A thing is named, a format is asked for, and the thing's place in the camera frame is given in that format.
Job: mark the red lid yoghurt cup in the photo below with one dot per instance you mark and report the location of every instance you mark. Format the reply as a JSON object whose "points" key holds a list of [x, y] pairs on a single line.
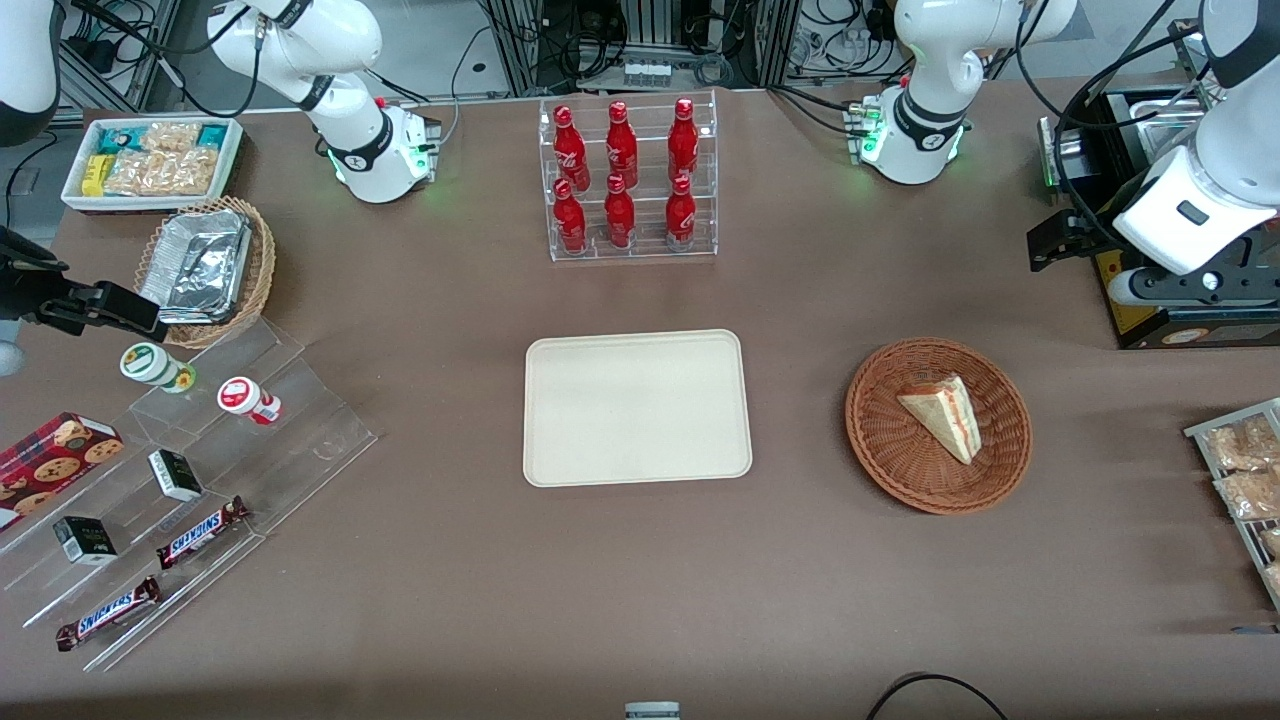
{"points": [[240, 395]]}

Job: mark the light wicker basket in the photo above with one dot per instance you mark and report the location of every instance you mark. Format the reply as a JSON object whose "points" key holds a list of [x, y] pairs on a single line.
{"points": [[262, 270]]}

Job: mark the small grey device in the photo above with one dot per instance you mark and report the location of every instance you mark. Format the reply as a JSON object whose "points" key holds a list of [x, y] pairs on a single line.
{"points": [[652, 711]]}

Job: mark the cream plastic tray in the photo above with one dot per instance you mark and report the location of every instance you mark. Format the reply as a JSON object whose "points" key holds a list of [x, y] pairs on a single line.
{"points": [[637, 410]]}

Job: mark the red cola bottle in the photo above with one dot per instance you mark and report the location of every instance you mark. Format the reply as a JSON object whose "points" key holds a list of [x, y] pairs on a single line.
{"points": [[681, 215], [620, 215], [570, 220], [570, 145], [683, 140], [621, 145]]}

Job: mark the yellow snack pack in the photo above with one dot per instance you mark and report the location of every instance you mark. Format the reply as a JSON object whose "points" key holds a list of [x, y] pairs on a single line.
{"points": [[95, 175]]}

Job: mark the clear acrylic stepped stand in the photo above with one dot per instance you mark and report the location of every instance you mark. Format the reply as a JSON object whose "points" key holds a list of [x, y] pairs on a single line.
{"points": [[300, 440]]}

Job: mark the red cookie box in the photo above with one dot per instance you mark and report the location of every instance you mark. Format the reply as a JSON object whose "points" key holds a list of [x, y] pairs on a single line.
{"points": [[50, 465]]}

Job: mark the small black carton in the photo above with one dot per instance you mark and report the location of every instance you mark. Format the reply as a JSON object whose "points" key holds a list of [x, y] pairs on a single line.
{"points": [[175, 475], [85, 540]]}

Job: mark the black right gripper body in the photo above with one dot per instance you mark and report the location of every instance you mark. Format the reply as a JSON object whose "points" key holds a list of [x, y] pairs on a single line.
{"points": [[30, 290]]}

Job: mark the clear acrylic bottle rack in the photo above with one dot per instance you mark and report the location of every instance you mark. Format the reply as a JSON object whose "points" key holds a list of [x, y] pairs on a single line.
{"points": [[650, 250]]}

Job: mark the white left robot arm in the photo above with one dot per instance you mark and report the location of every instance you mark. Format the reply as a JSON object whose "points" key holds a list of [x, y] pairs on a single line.
{"points": [[925, 120]]}

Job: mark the black yellow control box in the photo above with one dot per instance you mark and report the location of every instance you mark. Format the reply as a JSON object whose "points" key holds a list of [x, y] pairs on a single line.
{"points": [[1200, 325]]}

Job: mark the tray of packaged snacks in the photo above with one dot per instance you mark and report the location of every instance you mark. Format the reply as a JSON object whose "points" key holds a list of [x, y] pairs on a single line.
{"points": [[1240, 530]]}

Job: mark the aluminium frame rack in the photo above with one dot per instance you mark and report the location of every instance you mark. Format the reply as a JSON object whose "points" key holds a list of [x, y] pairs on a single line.
{"points": [[640, 30]]}

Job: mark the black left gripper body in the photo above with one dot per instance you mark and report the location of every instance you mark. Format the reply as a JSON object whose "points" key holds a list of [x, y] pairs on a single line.
{"points": [[1088, 232]]}

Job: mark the clear peanut snack packet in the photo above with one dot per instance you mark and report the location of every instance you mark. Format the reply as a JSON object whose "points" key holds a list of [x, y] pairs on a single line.
{"points": [[1250, 495], [1245, 445]]}

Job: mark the snickers bar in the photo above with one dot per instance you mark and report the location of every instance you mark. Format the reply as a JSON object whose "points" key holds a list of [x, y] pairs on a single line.
{"points": [[108, 613], [200, 532]]}

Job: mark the green lid yoghurt cup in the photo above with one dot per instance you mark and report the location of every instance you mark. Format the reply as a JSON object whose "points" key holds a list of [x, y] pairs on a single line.
{"points": [[150, 362]]}

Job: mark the stack of foil trays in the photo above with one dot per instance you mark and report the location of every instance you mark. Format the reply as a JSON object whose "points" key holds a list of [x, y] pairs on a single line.
{"points": [[195, 265]]}

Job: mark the brown wicker basket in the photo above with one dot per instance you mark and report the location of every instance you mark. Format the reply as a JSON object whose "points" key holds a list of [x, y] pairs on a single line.
{"points": [[900, 450]]}

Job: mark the triangular sandwich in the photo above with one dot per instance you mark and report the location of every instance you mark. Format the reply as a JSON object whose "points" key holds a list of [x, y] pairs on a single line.
{"points": [[945, 415]]}

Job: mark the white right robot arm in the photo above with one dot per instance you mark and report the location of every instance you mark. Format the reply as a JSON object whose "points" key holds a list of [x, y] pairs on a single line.
{"points": [[360, 140]]}

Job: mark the white power strip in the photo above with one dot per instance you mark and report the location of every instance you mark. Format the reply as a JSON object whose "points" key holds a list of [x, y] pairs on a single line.
{"points": [[647, 73]]}

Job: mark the white rectangular snack bin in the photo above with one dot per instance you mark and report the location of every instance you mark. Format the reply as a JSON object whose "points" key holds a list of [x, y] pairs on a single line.
{"points": [[75, 195]]}

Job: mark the clear cracker packet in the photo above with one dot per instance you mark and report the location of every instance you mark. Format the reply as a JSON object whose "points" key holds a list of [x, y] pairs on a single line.
{"points": [[190, 172], [172, 135], [135, 173]]}

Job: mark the teal snack pack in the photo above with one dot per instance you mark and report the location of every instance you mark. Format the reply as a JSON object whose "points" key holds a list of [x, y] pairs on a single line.
{"points": [[120, 138], [212, 135]]}

